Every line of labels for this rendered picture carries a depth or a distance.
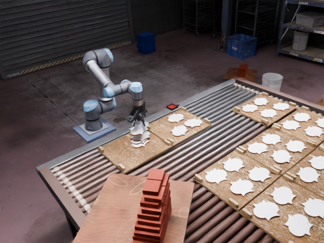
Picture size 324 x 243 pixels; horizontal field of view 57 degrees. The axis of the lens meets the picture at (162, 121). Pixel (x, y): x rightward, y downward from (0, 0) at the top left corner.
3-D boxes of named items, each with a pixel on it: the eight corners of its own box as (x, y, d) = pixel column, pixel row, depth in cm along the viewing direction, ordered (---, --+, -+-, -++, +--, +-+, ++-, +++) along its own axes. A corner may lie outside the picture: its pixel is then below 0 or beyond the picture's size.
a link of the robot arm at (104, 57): (95, 111, 252) (88, 48, 222) (111, 105, 260) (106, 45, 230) (101, 116, 244) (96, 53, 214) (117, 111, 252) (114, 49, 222)
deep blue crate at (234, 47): (224, 54, 636) (225, 37, 617) (238, 50, 654) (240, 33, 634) (242, 60, 600) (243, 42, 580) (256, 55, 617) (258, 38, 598)
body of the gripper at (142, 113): (148, 117, 212) (146, 102, 205) (140, 122, 206) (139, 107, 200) (140, 114, 216) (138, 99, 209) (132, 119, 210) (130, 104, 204)
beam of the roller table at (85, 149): (37, 173, 206) (35, 167, 203) (232, 83, 313) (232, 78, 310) (42, 180, 200) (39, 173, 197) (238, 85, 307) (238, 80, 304)
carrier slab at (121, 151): (98, 150, 214) (97, 148, 213) (142, 128, 236) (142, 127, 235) (125, 174, 191) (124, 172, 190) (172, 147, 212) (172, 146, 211)
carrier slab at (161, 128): (143, 128, 236) (143, 126, 235) (181, 110, 258) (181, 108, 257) (173, 147, 213) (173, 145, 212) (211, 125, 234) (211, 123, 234)
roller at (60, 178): (56, 181, 196) (54, 175, 193) (242, 88, 296) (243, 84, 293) (59, 185, 192) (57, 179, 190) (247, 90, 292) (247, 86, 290)
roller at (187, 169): (91, 228, 162) (90, 222, 159) (289, 106, 262) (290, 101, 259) (96, 234, 158) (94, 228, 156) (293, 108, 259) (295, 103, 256)
